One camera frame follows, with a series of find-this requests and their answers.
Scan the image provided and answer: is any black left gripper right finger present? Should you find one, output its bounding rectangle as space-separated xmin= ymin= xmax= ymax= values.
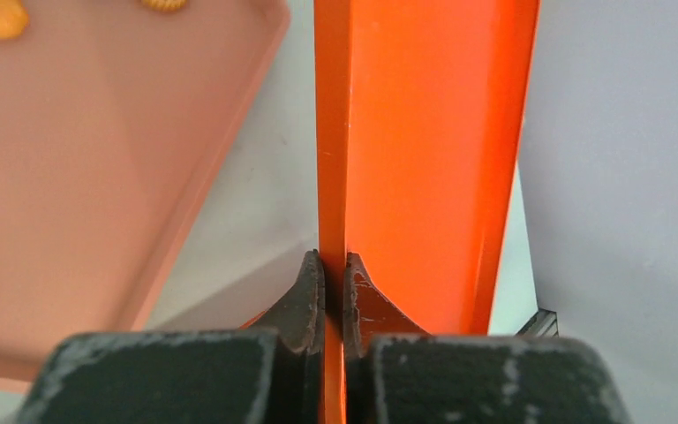
xmin=343 ymin=254 xmax=430 ymax=423

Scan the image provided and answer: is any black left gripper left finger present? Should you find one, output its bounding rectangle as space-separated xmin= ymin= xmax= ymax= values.
xmin=251 ymin=250 xmax=325 ymax=423

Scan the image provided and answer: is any orange tin lid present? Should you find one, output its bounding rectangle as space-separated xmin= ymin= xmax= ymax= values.
xmin=239 ymin=0 xmax=542 ymax=424

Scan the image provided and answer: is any round orange cookie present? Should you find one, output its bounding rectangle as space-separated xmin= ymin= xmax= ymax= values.
xmin=140 ymin=0 xmax=188 ymax=12

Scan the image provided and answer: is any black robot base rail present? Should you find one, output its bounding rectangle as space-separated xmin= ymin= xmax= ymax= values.
xmin=517 ymin=309 xmax=559 ymax=337

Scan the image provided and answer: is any pink cookie tray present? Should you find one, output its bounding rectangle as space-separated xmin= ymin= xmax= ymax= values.
xmin=0 ymin=1 xmax=290 ymax=393

